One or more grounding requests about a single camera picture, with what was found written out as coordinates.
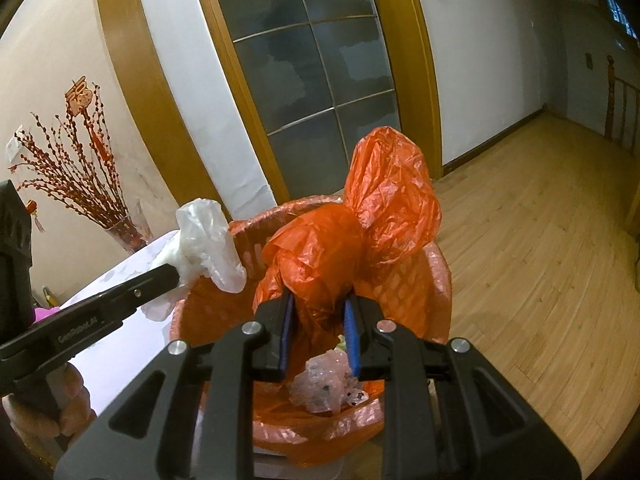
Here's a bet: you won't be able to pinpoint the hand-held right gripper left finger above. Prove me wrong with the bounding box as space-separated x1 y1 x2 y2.
52 292 296 480

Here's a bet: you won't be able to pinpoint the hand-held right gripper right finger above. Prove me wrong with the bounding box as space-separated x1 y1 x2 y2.
342 294 581 480

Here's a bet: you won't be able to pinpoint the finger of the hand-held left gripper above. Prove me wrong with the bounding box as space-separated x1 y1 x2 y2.
0 264 181 387

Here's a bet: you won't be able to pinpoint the clear plastic wrap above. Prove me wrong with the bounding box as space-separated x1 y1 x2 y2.
290 350 372 414

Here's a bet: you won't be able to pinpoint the orange lined trash basket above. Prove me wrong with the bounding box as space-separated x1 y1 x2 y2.
170 197 454 461

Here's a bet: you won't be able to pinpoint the white plastic bag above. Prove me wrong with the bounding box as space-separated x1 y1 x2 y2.
140 200 247 322

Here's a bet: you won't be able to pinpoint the large orange plastic bag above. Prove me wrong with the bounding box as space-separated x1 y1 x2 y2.
252 127 444 352

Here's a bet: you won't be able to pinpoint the person's left hand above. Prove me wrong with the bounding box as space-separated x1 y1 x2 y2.
0 362 97 442

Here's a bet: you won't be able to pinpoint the small red lantern ornament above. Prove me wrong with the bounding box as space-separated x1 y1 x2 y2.
25 200 46 234

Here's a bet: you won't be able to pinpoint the table with white tablecloth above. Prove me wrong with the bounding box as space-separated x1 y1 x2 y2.
50 230 207 442

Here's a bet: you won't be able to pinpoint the glass vase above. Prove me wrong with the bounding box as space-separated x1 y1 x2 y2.
102 200 153 254

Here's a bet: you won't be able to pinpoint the red berry branches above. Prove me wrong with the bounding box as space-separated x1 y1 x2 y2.
7 112 126 227

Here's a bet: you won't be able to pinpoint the red gold hanging ornament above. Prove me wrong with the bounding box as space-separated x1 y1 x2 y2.
65 77 112 162

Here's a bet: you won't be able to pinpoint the frosted glass door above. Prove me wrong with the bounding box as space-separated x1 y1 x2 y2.
207 0 404 197

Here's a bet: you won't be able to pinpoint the dark window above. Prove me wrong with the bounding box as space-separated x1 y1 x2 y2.
602 0 640 42

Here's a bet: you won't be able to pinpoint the white wall switch panel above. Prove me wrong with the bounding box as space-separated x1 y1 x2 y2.
5 125 29 162

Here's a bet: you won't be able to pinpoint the wooden door frame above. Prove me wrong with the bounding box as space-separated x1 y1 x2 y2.
187 0 443 208

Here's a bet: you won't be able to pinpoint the wooden stair post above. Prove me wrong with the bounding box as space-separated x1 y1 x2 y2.
602 55 640 157

